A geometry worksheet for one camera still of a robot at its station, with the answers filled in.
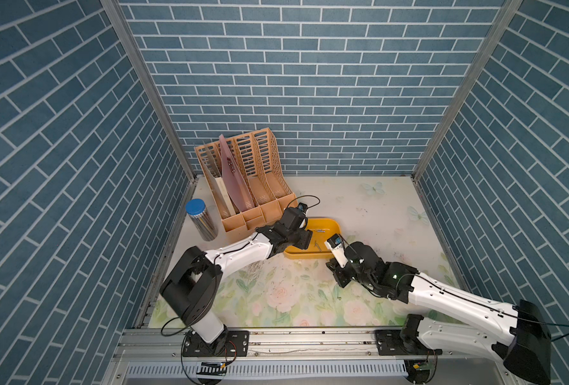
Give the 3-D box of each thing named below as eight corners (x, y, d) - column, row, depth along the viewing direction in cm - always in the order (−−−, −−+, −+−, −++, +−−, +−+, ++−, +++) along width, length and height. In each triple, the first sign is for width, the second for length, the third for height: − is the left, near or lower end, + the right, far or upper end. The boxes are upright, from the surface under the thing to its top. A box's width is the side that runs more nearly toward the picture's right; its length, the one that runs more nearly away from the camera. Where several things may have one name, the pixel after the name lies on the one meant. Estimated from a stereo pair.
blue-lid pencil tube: (198, 240, 97) (182, 214, 84) (202, 225, 102) (188, 198, 88) (215, 241, 98) (203, 214, 84) (219, 225, 102) (208, 198, 88)
